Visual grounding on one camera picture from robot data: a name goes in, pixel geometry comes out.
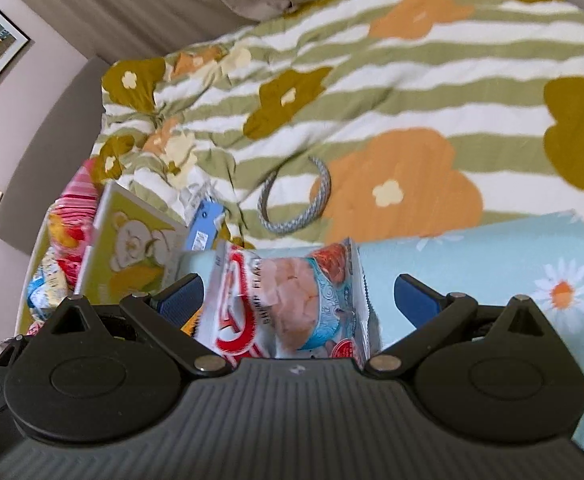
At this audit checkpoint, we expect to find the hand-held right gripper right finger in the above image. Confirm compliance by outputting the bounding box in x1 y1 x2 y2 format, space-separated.
364 273 548 376

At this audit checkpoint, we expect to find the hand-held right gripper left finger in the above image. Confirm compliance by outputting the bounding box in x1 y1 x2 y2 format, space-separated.
47 273 233 374

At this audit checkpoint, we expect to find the yellow bear cardboard box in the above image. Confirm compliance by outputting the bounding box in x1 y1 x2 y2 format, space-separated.
14 182 193 337

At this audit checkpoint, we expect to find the white blue shrimp snack packet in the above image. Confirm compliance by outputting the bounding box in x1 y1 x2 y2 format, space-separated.
192 238 384 361

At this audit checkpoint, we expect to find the blue label tag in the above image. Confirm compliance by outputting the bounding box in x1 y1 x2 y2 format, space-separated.
184 198 226 252

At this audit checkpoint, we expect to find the light blue daisy blanket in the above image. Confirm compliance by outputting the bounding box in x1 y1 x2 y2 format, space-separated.
252 209 584 457

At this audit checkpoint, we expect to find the red yellow snack packet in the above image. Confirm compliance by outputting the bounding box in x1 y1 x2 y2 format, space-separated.
46 209 95 263

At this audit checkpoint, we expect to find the white blue yellow snack packet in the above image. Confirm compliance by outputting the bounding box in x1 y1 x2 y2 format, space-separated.
26 254 79 321

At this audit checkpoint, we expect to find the grey braided hair band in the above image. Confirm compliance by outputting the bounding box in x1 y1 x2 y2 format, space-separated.
256 155 332 235

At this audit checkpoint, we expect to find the pink striped snack packet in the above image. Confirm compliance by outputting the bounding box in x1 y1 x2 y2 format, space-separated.
61 159 104 213

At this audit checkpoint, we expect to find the grey bed headboard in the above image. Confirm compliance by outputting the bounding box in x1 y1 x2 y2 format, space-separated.
0 56 109 342

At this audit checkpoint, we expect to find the green striped flower blanket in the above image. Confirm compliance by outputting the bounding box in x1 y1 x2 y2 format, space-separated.
91 0 584 262

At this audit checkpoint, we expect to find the beige curtain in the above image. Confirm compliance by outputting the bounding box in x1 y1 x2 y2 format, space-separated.
0 0 273 67

